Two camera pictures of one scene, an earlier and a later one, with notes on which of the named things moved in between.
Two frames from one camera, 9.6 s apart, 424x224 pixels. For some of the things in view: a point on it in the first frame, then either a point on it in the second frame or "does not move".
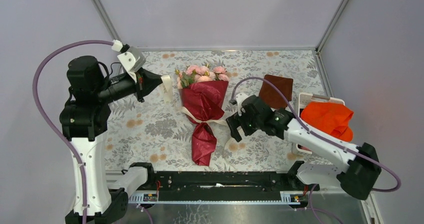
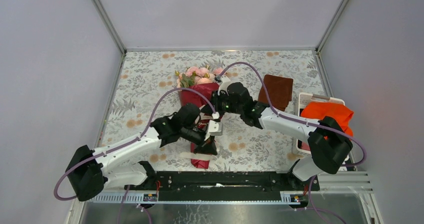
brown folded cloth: [270, 94] does not move
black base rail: [216, 185] does not move
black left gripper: [146, 81] → [208, 147]
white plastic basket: [304, 97] does not move
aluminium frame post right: [335, 16] does not move
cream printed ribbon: [167, 84] → [198, 156]
